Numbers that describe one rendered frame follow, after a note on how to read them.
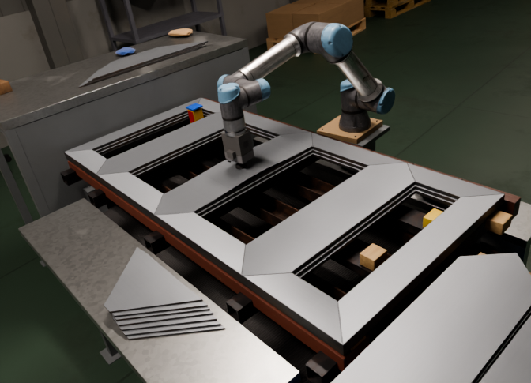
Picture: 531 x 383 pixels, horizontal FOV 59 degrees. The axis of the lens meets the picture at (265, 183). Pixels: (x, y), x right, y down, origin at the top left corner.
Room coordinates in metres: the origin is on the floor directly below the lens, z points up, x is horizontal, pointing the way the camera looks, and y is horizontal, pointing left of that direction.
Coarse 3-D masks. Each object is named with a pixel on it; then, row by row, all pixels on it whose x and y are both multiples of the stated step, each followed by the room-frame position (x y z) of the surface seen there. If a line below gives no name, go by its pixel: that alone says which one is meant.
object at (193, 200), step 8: (168, 192) 1.42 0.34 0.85; (176, 192) 1.41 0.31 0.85; (184, 192) 1.40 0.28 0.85; (192, 192) 1.39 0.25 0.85; (176, 200) 1.36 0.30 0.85; (184, 200) 1.35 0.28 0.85; (192, 200) 1.34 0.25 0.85; (200, 200) 1.33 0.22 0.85; (208, 200) 1.33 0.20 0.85; (192, 208) 1.29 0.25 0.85
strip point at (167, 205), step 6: (162, 198) 1.38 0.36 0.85; (168, 198) 1.37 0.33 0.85; (162, 204) 1.34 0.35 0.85; (168, 204) 1.34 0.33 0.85; (174, 204) 1.33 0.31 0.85; (156, 210) 1.31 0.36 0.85; (162, 210) 1.30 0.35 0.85; (168, 210) 1.30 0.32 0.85; (174, 210) 1.29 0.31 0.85; (180, 210) 1.29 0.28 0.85; (186, 210) 1.28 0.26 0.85
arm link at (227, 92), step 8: (224, 88) 1.49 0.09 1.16; (232, 88) 1.48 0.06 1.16; (240, 88) 1.53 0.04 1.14; (224, 96) 1.48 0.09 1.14; (232, 96) 1.48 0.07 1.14; (240, 96) 1.50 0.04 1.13; (224, 104) 1.48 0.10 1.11; (232, 104) 1.48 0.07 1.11; (240, 104) 1.49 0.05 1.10; (224, 112) 1.48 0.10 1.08; (232, 112) 1.48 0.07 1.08; (240, 112) 1.49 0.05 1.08; (224, 120) 1.49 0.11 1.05; (232, 120) 1.48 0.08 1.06
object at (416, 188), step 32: (160, 128) 2.08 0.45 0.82; (256, 128) 1.87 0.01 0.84; (160, 160) 1.70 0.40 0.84; (288, 160) 1.54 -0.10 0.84; (352, 160) 1.46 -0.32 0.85; (416, 192) 1.24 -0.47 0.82; (160, 224) 1.26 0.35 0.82; (480, 224) 1.04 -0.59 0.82; (320, 256) 0.98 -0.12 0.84; (256, 288) 0.89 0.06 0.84
